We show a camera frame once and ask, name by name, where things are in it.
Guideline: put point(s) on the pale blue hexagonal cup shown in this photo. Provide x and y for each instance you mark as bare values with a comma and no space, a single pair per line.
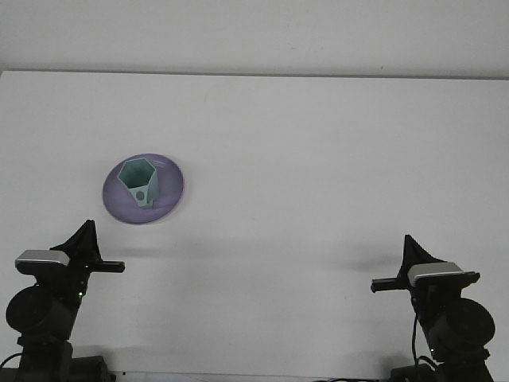
137,177

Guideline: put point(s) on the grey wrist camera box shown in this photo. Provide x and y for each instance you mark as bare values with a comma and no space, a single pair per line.
435,272
41,258

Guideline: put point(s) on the pale purple round plate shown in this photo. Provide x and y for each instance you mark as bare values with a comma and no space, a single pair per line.
171,187

